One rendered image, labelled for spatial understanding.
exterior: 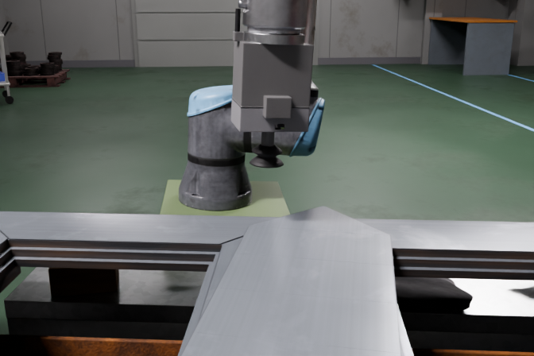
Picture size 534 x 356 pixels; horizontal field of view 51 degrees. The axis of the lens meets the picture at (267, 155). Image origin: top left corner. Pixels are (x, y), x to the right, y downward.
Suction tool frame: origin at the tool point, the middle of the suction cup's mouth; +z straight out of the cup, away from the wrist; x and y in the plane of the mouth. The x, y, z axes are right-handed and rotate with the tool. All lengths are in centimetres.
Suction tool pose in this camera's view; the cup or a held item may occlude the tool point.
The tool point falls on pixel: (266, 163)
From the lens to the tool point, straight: 71.2
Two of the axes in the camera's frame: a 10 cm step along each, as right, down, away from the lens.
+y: 9.7, -0.1, 2.3
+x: -2.2, -2.7, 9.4
